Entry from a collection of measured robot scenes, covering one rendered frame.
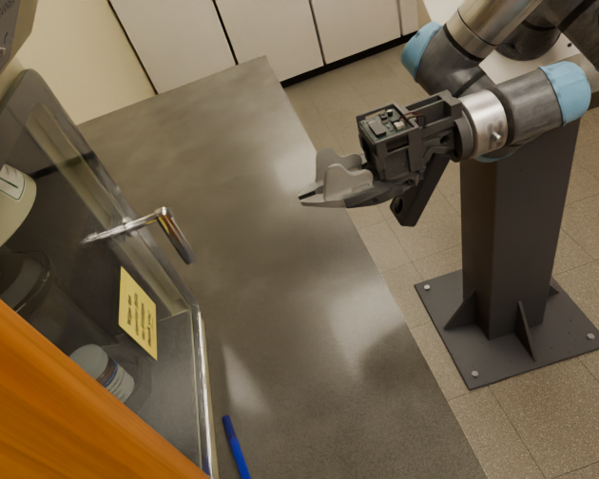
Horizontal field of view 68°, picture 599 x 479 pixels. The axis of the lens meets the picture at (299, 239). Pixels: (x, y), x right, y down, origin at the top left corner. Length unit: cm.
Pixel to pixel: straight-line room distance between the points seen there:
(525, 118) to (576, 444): 120
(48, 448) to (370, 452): 43
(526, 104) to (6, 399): 55
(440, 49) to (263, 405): 55
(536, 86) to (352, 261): 37
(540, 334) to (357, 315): 116
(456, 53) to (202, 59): 288
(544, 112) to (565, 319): 129
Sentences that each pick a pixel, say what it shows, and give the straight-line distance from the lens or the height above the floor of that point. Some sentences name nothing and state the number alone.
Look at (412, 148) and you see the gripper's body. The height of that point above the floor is 119.
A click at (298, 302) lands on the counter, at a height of 94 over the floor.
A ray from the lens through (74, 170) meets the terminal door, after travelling 50.
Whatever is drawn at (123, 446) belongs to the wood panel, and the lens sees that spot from 24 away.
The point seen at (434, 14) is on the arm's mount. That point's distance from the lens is 111.
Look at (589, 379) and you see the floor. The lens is 174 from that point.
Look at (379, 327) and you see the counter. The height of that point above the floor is 94.
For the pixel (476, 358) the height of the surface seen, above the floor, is 1.
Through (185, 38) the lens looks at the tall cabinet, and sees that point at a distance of 342.
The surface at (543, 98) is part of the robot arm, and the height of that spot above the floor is 119.
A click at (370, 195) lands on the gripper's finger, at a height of 115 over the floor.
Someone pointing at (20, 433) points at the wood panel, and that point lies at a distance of 21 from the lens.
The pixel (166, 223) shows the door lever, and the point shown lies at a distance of 56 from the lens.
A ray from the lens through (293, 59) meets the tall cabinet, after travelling 356.
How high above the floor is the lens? 150
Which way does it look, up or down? 42 degrees down
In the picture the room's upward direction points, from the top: 21 degrees counter-clockwise
